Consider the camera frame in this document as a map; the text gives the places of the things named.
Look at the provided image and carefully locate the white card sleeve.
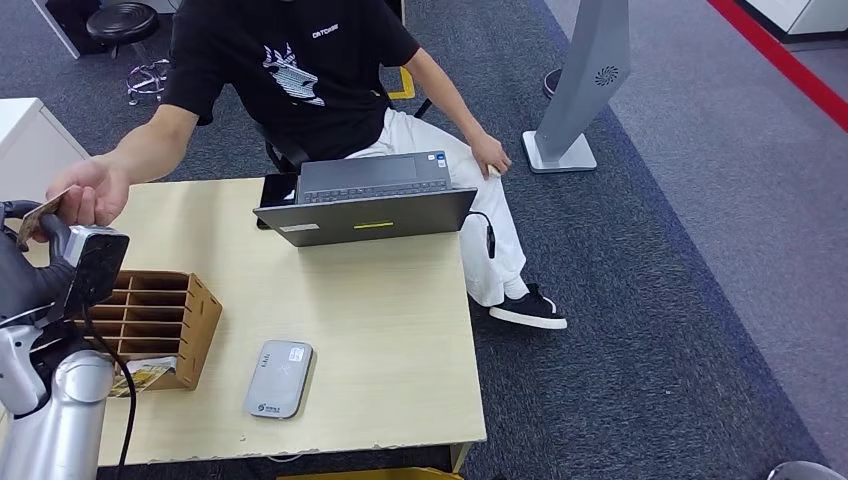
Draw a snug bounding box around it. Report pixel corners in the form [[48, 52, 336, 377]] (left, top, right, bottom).
[[122, 356, 179, 372]]

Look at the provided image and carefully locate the black cable adapter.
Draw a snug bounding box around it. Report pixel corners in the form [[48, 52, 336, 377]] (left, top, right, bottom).
[[466, 210, 498, 260]]

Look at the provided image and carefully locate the person's right hand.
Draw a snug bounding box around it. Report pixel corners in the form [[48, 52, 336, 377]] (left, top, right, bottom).
[[44, 155, 132, 228]]

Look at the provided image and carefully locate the tan ID card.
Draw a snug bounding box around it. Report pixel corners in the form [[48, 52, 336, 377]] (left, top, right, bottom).
[[16, 187, 74, 252]]

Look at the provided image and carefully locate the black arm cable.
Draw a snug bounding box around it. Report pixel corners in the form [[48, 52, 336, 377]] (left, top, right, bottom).
[[79, 311, 138, 480]]

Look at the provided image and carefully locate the brown slotted card organizer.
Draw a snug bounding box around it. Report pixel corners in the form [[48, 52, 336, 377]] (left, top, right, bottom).
[[79, 270, 224, 392]]

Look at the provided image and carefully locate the white panel edge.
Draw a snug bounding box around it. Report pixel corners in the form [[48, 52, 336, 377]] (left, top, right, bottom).
[[29, 0, 81, 61]]

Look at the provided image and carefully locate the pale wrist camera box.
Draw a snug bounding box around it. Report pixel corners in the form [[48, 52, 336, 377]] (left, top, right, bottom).
[[46, 225, 131, 326]]

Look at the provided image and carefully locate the black shoe white sole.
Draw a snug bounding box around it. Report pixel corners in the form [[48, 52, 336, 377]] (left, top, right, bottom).
[[488, 283, 569, 331]]

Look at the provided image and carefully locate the grey card reader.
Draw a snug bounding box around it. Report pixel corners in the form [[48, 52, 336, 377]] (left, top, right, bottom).
[[243, 339, 315, 420]]

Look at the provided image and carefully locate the black round stool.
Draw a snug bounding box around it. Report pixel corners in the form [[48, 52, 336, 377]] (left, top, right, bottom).
[[86, 3, 172, 107]]

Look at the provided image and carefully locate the grey kiosk stand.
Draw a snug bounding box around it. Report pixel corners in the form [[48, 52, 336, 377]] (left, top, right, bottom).
[[521, 0, 632, 175]]

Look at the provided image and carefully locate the yellow printed room key card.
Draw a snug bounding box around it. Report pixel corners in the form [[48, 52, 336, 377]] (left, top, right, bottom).
[[109, 362, 175, 399]]

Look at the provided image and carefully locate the grey laptop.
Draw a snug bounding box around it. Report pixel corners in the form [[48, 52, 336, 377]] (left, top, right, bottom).
[[252, 150, 480, 248]]

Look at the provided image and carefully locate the white furniture unit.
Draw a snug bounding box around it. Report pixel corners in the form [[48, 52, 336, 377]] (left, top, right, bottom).
[[740, 0, 848, 40]]

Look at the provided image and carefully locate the person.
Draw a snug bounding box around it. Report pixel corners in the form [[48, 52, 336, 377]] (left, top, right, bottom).
[[44, 0, 569, 331]]

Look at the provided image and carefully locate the person's left hand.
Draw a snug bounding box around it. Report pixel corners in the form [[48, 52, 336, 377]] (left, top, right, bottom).
[[468, 131, 513, 180]]

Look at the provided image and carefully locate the black phone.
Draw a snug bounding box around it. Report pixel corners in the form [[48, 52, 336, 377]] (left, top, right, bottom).
[[258, 173, 301, 231]]

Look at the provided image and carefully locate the black cabinet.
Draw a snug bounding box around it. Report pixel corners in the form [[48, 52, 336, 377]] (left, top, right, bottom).
[[44, 0, 101, 54]]

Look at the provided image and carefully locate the white cabinet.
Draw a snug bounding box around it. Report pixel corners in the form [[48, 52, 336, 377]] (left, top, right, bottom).
[[0, 97, 91, 203]]

